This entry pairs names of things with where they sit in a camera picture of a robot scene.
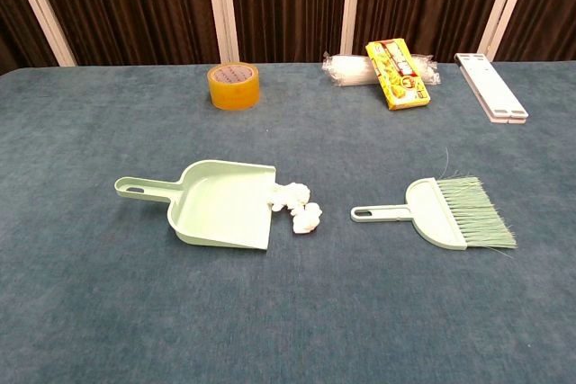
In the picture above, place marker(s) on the light green hand broom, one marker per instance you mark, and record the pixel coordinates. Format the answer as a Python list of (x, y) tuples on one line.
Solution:
[(427, 213)]

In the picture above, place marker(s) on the light green plastic dustpan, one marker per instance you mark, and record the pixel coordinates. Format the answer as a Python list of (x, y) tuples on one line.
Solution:
[(216, 208)]

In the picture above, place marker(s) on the yellowish packing tape roll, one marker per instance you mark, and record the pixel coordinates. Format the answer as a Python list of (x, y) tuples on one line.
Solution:
[(231, 96)]

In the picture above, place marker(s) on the clear plastic wrapped pack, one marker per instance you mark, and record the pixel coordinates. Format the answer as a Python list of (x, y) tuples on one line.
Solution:
[(348, 70)]

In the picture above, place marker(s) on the yellow printed cardboard box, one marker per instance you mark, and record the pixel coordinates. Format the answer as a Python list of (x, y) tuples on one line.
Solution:
[(400, 78)]

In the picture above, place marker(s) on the blue table mat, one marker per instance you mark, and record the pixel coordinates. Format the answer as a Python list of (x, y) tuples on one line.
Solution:
[(135, 312)]

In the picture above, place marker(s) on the white folded plastic stand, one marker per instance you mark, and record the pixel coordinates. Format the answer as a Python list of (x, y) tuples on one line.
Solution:
[(490, 87)]

